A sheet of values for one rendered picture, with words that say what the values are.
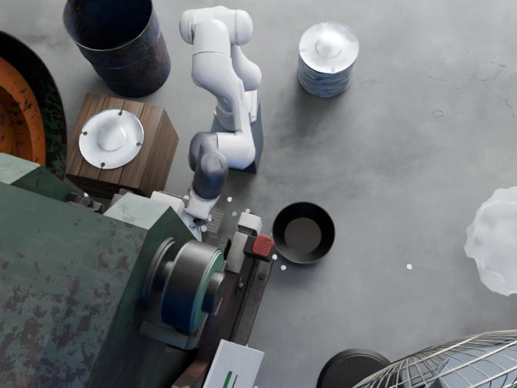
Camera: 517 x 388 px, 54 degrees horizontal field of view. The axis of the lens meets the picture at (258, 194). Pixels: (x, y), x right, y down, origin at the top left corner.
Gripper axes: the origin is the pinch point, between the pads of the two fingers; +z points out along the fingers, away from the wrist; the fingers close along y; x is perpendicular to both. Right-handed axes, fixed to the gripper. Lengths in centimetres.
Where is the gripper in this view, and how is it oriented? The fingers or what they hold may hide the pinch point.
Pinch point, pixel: (195, 220)
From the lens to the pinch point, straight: 166.1
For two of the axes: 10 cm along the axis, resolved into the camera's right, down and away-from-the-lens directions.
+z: -2.3, 4.3, 8.7
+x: -8.4, 3.6, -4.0
